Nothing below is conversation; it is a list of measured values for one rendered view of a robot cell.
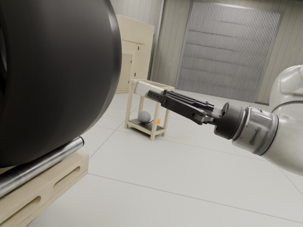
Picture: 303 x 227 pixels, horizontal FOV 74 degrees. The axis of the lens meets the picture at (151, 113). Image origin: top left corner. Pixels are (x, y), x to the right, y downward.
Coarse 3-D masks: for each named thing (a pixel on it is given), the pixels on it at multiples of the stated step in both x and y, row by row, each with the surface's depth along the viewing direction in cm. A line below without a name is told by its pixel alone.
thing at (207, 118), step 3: (195, 114) 39; (195, 117) 39; (198, 117) 38; (201, 117) 38; (204, 117) 38; (207, 117) 39; (210, 117) 39; (201, 120) 38; (204, 120) 39; (207, 120) 39; (210, 120) 40
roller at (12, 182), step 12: (72, 144) 64; (48, 156) 55; (60, 156) 59; (12, 168) 47; (24, 168) 48; (36, 168) 51; (0, 180) 43; (12, 180) 45; (24, 180) 48; (0, 192) 42
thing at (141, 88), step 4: (136, 84) 46; (140, 84) 46; (144, 84) 46; (136, 88) 46; (140, 88) 46; (144, 88) 46; (148, 88) 46; (152, 88) 45; (156, 88) 45; (136, 92) 47; (140, 92) 46; (144, 92) 46; (160, 92) 45; (144, 96) 46; (148, 96) 46; (156, 100) 46
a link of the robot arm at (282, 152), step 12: (276, 108) 44; (288, 108) 41; (300, 108) 40; (288, 120) 38; (300, 120) 37; (276, 132) 37; (288, 132) 36; (300, 132) 36; (276, 144) 37; (288, 144) 36; (300, 144) 35; (264, 156) 39; (276, 156) 37; (288, 156) 36; (300, 156) 35; (288, 168) 38; (300, 168) 36
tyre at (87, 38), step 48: (0, 0) 31; (48, 0) 32; (96, 0) 43; (0, 48) 71; (48, 48) 33; (96, 48) 42; (0, 96) 72; (48, 96) 36; (96, 96) 47; (0, 144) 40; (48, 144) 43
